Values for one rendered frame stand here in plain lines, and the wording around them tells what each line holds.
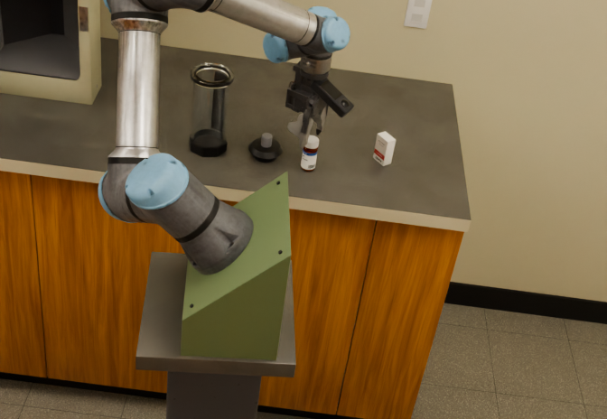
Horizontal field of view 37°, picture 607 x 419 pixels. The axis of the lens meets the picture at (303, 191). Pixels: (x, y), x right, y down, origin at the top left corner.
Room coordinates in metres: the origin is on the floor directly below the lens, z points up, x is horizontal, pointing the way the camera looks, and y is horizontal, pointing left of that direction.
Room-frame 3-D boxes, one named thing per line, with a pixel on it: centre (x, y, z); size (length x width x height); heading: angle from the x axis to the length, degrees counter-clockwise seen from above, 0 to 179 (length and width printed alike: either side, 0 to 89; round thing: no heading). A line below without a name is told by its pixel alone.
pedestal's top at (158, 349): (1.39, 0.14, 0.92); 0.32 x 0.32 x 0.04; 7
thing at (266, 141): (1.97, 0.12, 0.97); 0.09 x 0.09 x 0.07
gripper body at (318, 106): (1.96, 0.02, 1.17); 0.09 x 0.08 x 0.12; 64
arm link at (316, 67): (1.95, 0.02, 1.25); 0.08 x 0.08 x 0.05
